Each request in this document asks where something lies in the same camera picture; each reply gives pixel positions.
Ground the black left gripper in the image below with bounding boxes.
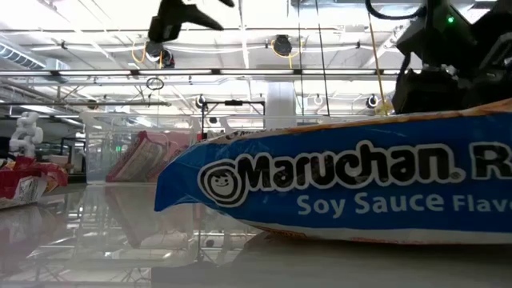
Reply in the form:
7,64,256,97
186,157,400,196
147,0,236,44

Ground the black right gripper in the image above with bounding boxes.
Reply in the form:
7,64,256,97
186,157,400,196
390,66,512,115

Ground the red yellow noodle packet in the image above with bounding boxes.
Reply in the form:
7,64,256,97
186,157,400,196
106,130,170,183

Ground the red Maruchan noodle packet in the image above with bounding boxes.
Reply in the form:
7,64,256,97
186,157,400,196
0,155,69,210

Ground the large blue Maruchan soy packet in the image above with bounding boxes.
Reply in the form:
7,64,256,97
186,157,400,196
154,98,512,246

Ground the white building column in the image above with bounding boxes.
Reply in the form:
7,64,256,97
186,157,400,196
265,82,298,130

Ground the pink panel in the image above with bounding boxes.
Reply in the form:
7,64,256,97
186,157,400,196
147,130,192,161

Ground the clear plastic bin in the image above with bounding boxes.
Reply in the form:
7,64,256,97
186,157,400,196
79,111,207,185

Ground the yellow hanging cord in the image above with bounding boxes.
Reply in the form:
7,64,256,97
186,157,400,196
365,11,395,117

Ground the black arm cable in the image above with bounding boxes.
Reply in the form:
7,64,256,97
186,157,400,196
364,0,427,22

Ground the black metal frame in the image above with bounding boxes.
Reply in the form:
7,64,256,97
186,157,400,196
201,99,266,127

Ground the black cable loop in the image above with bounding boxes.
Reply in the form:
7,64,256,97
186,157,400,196
145,76,166,91

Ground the black hanging cable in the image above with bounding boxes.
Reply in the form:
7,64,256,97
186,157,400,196
314,0,332,125

